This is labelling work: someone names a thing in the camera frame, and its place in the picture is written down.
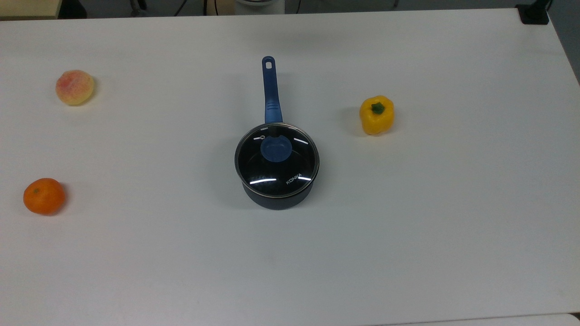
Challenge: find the glass lid with blue knob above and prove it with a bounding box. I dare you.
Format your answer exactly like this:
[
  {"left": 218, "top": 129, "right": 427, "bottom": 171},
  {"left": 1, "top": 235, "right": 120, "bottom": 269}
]
[{"left": 234, "top": 122, "right": 320, "bottom": 200}]

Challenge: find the yellow bell pepper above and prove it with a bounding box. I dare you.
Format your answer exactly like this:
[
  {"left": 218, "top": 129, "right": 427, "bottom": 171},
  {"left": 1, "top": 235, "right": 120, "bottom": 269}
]
[{"left": 359, "top": 95, "right": 395, "bottom": 136}]

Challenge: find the pink yellow peach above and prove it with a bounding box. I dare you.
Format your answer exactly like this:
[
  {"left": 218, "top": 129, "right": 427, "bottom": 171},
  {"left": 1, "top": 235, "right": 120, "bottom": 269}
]
[{"left": 55, "top": 69, "right": 95, "bottom": 106}]

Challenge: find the orange mandarin fruit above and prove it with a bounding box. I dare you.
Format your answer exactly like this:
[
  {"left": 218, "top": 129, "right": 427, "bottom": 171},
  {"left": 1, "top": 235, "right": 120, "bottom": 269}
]
[{"left": 23, "top": 178, "right": 66, "bottom": 216}]

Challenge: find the beige wooden board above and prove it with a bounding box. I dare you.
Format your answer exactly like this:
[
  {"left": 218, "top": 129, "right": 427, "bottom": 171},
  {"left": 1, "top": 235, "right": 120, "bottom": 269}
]
[{"left": 0, "top": 0, "right": 62, "bottom": 20}]

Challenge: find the dark saucepan with blue handle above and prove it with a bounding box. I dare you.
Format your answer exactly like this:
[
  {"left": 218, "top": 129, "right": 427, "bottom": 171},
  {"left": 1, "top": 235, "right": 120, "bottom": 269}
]
[{"left": 236, "top": 56, "right": 319, "bottom": 211}]

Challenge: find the black clamp mount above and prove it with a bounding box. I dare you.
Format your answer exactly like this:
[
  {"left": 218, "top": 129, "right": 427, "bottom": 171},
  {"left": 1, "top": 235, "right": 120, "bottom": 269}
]
[{"left": 516, "top": 0, "right": 552, "bottom": 25}]

